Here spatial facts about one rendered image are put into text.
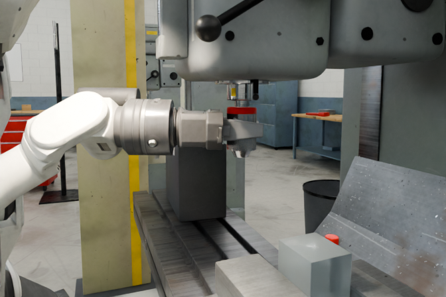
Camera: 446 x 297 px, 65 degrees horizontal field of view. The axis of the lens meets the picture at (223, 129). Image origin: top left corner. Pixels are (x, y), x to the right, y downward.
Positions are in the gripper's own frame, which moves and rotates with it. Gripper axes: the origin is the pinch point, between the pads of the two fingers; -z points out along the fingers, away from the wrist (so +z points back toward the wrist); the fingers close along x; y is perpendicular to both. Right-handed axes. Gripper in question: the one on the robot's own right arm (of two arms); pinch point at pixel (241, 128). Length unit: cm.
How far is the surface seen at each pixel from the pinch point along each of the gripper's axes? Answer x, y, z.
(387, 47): -5.8, -12.2, -19.7
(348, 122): 30.3, 1.4, -28.8
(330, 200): 161, 62, -71
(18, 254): 215, 126, 159
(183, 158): 26.4, 10.1, 11.5
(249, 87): -2.2, -6.4, -0.9
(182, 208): 26.3, 22.2, 11.6
